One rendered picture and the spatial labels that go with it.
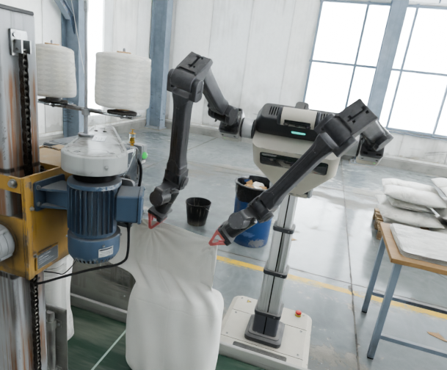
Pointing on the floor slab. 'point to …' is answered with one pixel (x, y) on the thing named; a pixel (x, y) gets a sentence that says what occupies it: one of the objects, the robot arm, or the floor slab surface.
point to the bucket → (197, 211)
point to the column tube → (21, 320)
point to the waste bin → (246, 238)
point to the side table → (404, 298)
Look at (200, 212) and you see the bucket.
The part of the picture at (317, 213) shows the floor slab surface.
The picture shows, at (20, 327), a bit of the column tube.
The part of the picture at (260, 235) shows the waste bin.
